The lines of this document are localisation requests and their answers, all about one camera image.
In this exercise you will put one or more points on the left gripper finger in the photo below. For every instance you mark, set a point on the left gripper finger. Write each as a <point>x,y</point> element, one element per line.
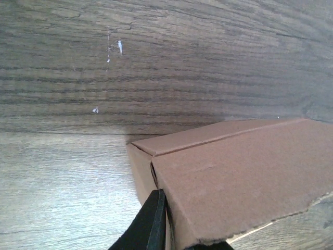
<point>148,229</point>

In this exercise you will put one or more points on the brown cardboard box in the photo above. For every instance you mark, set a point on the brown cardboard box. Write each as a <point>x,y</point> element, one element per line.
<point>230,177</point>

